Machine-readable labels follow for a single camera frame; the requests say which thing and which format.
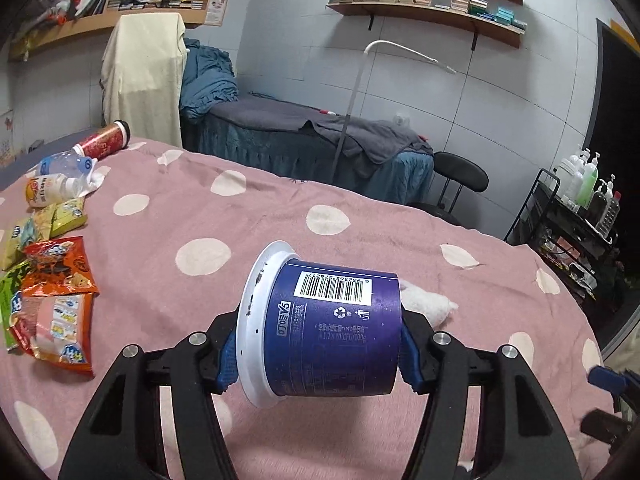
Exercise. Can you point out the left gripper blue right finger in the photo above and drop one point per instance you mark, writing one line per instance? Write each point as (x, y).
(519, 434)

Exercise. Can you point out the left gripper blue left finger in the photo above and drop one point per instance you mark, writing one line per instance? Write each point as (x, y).
(120, 435)

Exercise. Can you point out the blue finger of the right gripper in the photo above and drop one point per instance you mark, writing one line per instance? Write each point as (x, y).
(608, 380)

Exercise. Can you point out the purple yogurt cup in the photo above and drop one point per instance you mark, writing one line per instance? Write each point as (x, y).
(308, 329)

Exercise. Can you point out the black trolley cart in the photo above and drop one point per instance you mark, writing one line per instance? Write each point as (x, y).
(584, 261)

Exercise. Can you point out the clear ribbed bottle red cap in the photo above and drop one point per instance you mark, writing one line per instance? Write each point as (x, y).
(611, 210)

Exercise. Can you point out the white crumpled tissue by cup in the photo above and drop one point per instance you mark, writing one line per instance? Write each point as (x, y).
(435, 307)

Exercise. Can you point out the dark brown pump bottle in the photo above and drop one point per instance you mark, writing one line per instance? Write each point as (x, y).
(597, 204)

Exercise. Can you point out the orange snack packet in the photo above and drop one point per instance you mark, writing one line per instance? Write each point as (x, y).
(58, 267)

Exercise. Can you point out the white pump bottle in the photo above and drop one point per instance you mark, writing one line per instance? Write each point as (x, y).
(570, 172)

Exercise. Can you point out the green lotion bottle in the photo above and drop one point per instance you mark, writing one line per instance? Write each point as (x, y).
(589, 180)

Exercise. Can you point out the pink polka dot bed cover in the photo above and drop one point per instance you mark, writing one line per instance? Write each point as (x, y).
(167, 243)

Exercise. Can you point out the yellow green snack packet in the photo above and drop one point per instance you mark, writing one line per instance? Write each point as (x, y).
(68, 216)

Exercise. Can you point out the black round stool chair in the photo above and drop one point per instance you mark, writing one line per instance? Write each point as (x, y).
(454, 168)

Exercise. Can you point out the white drink bottle orange label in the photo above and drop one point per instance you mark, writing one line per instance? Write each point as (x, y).
(53, 189)

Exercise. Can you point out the clear plastic water bottle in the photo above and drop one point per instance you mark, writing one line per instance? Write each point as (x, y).
(69, 163)

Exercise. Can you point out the red cylindrical can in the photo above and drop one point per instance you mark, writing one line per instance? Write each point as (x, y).
(105, 141)

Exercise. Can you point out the grey blanket on bed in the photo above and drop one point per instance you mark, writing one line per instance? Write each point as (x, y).
(367, 143)

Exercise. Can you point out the blue massage bed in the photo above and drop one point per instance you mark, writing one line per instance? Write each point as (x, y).
(305, 156)

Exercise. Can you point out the pile of blue sheets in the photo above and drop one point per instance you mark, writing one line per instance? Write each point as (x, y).
(208, 79)

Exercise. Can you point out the cream cloth covered chair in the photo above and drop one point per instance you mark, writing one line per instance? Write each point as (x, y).
(141, 75)

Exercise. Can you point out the lower wooden wall shelf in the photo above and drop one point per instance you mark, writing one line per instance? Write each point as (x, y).
(506, 34)

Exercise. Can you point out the wall poster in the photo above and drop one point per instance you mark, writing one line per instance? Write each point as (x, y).
(215, 11)

